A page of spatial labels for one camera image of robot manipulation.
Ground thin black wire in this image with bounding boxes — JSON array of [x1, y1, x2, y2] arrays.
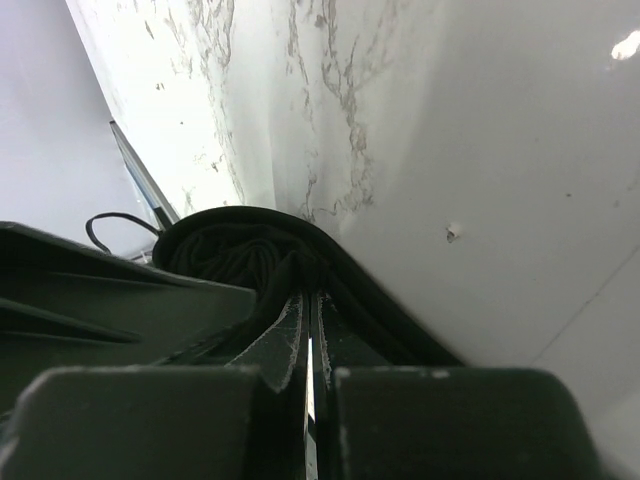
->
[[85, 212, 164, 256]]

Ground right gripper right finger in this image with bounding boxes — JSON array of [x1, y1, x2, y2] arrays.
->
[[311, 292, 393, 479]]

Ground aluminium frame rail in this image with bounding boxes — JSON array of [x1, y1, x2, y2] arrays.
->
[[109, 120, 180, 230]]

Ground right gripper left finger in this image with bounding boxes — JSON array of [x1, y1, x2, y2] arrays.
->
[[230, 293, 308, 479]]

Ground long black necktie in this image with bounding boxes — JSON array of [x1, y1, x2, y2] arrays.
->
[[152, 206, 461, 366]]

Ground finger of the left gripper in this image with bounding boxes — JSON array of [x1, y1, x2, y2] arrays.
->
[[1, 222, 255, 414]]

